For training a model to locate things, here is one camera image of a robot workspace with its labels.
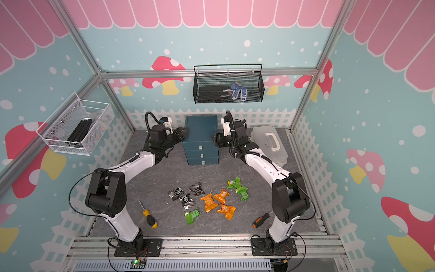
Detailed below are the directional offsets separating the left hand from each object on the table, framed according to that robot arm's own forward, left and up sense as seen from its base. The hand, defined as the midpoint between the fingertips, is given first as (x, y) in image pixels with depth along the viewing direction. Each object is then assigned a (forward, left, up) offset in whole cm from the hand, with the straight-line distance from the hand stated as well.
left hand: (187, 132), depth 91 cm
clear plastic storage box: (-1, -47, -8) cm, 47 cm away
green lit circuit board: (-57, +16, -23) cm, 64 cm away
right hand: (-5, -15, +3) cm, 16 cm away
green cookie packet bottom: (-38, -5, -20) cm, 43 cm away
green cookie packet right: (-25, -31, -19) cm, 44 cm away
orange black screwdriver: (-41, -37, -18) cm, 58 cm away
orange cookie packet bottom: (-35, -23, -19) cm, 46 cm away
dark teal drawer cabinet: (-8, -7, -2) cm, 11 cm away
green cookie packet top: (-20, -27, -19) cm, 39 cm away
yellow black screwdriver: (-40, +15, -20) cm, 47 cm away
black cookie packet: (-27, +6, -19) cm, 33 cm away
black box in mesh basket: (+17, -14, +13) cm, 25 cm away
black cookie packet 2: (-31, -2, -20) cm, 37 cm away
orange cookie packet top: (-28, -19, -20) cm, 39 cm away
